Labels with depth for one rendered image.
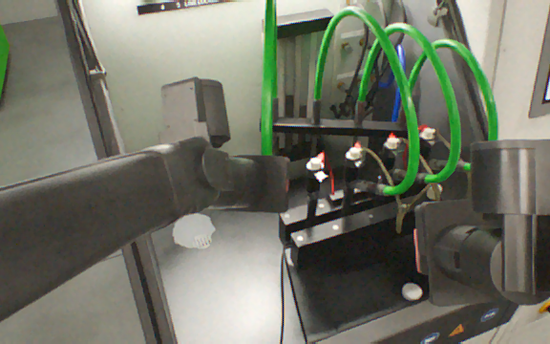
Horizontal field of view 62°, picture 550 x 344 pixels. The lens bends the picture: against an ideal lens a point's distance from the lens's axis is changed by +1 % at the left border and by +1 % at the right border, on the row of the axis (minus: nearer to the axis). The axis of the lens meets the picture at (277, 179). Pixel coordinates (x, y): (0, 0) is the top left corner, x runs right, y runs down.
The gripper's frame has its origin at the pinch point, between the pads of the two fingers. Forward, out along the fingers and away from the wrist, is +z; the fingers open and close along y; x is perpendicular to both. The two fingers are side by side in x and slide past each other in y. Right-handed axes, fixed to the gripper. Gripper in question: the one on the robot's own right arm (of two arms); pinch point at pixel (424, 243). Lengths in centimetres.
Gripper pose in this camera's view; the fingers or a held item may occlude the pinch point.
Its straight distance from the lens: 57.4
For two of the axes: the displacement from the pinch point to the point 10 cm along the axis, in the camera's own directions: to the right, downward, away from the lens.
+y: -0.7, -10.0, 0.4
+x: -10.0, 0.6, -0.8
